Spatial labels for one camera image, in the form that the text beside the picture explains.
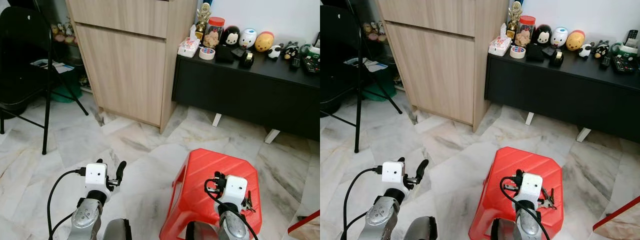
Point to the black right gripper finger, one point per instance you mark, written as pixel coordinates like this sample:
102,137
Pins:
543,200
219,176
246,202
518,173

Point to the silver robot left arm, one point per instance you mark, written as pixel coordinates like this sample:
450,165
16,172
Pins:
375,220
85,220

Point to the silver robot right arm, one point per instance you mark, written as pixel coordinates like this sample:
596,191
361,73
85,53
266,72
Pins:
232,227
525,227

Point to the red plastic stool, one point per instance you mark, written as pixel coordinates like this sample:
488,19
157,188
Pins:
515,160
200,165

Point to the silver robot right leg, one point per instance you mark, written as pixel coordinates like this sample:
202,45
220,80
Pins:
200,232
502,231

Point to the green plastic basket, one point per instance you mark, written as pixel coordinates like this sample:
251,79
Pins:
380,92
67,95

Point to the black low console cabinet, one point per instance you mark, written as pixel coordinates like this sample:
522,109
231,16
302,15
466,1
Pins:
240,95
550,95

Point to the light wooden cabinet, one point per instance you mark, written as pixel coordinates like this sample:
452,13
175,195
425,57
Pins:
125,70
435,70

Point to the white paper sheets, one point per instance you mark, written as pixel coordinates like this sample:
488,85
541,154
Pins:
370,65
50,65

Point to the black tape dispenser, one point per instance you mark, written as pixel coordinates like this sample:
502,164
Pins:
556,59
246,60

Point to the white tape roll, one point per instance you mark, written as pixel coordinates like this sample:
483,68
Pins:
201,55
512,52

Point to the black pouch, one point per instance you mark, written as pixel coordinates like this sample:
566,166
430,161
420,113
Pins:
225,54
535,52

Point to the white and red tissue box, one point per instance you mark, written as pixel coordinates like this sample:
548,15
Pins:
189,47
499,46

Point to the small pink plush toys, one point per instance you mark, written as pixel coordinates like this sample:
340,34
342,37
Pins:
62,31
372,30

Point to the small black remote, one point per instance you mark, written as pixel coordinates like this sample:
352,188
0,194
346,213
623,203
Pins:
295,63
606,62

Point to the small panda plush toy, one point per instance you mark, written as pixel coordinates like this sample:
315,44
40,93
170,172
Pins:
586,50
275,51

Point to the clear jar with red lid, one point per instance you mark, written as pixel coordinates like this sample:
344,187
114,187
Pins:
215,35
526,34

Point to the black mouse plush toy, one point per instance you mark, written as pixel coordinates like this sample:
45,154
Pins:
231,36
542,35

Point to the yellow round plush toy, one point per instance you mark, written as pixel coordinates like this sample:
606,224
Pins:
575,41
264,42

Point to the white round plush toy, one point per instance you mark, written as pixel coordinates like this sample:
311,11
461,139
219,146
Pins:
248,37
560,36

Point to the green and white desk gadget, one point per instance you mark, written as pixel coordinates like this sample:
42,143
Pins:
311,50
622,50

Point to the small black plush figure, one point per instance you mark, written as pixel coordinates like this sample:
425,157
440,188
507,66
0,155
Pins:
291,50
601,49

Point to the black upright remote control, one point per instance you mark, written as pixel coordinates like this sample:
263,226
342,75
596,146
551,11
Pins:
632,36
317,40

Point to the gold trophy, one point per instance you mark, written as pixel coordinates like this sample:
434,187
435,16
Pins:
203,17
514,15

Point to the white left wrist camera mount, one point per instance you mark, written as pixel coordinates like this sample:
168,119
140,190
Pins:
96,175
393,172

